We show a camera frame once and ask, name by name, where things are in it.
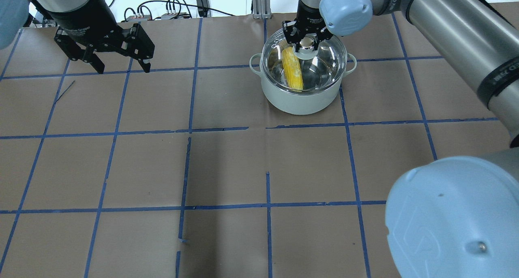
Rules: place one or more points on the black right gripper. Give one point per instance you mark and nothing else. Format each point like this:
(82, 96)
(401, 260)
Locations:
(309, 11)

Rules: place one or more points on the glass pot lid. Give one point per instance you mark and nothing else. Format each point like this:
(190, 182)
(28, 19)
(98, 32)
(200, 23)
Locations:
(321, 69)

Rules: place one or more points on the yellow corn cob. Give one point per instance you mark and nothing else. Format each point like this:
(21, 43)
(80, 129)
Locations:
(292, 69)

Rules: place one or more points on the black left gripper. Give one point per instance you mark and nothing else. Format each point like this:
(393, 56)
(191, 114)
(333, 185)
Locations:
(87, 18)

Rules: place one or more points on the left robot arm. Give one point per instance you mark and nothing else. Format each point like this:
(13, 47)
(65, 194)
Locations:
(14, 14)

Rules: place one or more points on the pale green steel pot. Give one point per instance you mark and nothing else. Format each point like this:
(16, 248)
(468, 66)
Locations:
(297, 104)

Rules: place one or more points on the aluminium frame post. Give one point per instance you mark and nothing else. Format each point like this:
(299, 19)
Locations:
(261, 9)

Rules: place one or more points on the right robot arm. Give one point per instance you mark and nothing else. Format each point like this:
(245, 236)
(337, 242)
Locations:
(330, 173)

